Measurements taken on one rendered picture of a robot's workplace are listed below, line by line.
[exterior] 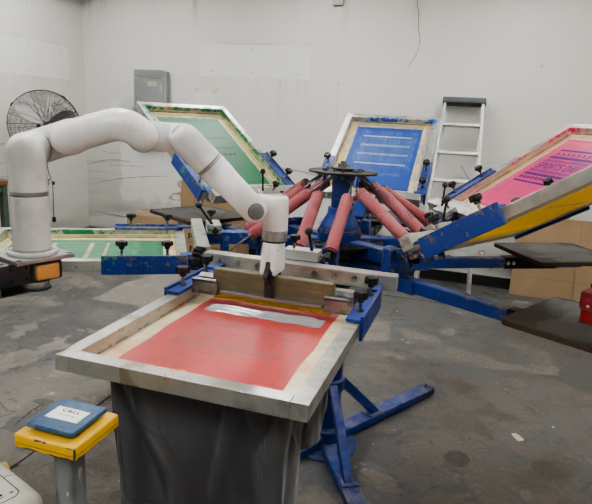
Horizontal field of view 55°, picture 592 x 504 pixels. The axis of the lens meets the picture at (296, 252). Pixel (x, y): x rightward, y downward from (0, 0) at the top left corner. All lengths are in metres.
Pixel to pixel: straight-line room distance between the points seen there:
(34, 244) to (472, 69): 4.69
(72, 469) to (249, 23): 5.43
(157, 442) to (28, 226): 0.64
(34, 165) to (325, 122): 4.54
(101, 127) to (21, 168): 0.22
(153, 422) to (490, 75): 4.82
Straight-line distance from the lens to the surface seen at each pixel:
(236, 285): 1.76
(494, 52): 5.73
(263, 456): 1.34
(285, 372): 1.34
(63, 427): 1.14
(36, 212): 1.61
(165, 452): 1.45
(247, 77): 6.17
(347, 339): 1.45
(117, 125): 1.55
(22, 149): 1.58
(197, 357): 1.41
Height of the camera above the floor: 1.53
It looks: 13 degrees down
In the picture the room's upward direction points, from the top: 3 degrees clockwise
